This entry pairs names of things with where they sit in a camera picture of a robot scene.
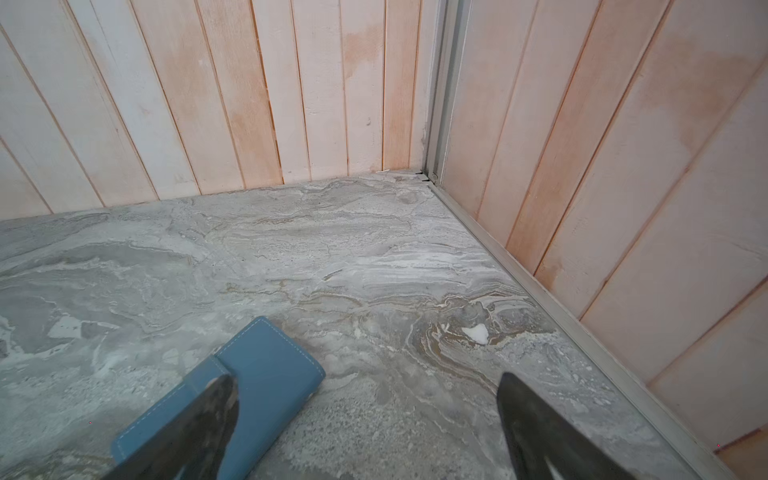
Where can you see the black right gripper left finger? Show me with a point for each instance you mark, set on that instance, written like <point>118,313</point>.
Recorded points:
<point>193,444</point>

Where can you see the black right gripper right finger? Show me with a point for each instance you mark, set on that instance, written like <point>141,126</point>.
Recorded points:
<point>542,444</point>

